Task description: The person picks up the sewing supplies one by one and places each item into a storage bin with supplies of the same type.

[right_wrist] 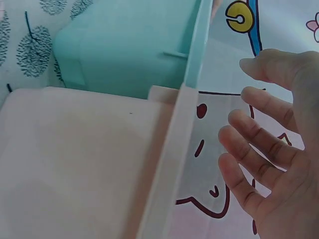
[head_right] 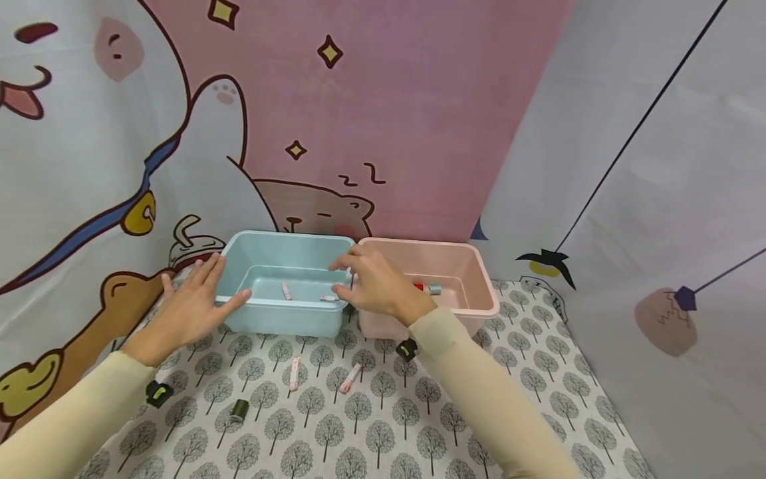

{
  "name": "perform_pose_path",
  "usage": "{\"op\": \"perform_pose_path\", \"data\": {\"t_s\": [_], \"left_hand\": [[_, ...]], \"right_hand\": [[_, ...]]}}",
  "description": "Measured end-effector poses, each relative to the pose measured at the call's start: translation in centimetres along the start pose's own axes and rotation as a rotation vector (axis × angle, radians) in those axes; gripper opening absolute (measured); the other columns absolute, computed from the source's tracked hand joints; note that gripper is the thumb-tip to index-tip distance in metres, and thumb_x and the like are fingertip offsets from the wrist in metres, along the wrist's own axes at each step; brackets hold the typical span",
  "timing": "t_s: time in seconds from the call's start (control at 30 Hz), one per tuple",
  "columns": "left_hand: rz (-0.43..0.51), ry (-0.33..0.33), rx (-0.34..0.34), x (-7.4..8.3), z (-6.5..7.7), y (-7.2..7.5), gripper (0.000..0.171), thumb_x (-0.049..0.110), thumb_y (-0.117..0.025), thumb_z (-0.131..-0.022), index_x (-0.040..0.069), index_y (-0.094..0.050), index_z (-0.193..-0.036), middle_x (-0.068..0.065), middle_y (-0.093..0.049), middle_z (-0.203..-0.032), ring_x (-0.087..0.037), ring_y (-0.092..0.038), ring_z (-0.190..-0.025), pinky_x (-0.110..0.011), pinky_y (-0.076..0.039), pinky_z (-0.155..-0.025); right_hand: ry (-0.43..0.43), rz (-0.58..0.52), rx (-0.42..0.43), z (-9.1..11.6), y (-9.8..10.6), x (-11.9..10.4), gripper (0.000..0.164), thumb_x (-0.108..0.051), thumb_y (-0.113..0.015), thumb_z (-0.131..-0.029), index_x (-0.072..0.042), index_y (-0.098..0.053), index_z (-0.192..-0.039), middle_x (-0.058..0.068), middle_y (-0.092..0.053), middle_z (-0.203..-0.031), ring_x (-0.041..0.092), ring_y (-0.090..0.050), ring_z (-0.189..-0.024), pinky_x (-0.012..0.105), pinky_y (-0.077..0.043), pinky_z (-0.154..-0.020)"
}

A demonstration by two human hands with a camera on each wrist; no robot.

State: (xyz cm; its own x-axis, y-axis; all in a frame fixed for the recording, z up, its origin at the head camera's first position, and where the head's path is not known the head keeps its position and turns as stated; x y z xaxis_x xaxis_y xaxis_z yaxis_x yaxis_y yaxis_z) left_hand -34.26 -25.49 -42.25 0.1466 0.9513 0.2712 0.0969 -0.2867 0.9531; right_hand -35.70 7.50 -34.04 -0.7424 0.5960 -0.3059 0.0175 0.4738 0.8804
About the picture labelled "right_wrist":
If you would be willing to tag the person's right hand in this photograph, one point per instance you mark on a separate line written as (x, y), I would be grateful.
(294, 179)

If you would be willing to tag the person's right thumb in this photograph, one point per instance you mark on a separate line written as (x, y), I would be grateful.
(271, 66)

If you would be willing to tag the teal plastic storage box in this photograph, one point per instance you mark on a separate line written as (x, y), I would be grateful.
(129, 49)

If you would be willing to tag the pink plastic storage box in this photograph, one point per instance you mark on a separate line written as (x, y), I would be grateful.
(74, 161)

